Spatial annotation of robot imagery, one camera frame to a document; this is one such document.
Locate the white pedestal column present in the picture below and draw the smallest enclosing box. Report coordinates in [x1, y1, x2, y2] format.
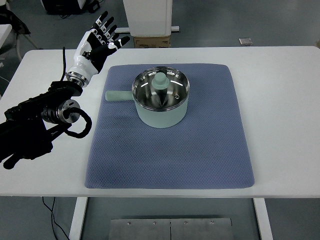
[115, 0, 180, 37]

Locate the left white table leg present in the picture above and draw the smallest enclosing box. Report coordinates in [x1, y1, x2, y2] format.
[68, 197, 89, 240]

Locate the right white table leg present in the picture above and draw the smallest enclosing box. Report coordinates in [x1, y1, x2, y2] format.
[253, 198, 274, 240]

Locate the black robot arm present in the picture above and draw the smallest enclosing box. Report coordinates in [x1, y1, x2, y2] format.
[0, 71, 92, 170]

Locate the white table leg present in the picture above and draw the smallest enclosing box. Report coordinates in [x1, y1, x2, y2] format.
[68, 197, 89, 240]
[253, 198, 274, 240]

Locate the small grey floor plate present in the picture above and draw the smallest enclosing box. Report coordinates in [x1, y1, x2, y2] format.
[238, 37, 254, 46]

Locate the cardboard box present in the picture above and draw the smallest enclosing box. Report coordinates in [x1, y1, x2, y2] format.
[133, 35, 171, 49]

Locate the blue quilted mat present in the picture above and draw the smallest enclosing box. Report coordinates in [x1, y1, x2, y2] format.
[84, 63, 255, 189]

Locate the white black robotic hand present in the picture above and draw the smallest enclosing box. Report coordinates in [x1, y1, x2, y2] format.
[66, 11, 130, 88]

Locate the white side table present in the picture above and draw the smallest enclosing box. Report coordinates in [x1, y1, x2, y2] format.
[0, 24, 12, 48]

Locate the black floor cable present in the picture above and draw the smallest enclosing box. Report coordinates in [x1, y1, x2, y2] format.
[41, 196, 71, 240]

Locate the metal floor plate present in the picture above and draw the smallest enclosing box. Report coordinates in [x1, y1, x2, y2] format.
[108, 218, 234, 240]

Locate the green pot with glass lid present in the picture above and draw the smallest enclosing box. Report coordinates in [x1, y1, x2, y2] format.
[105, 66, 190, 129]

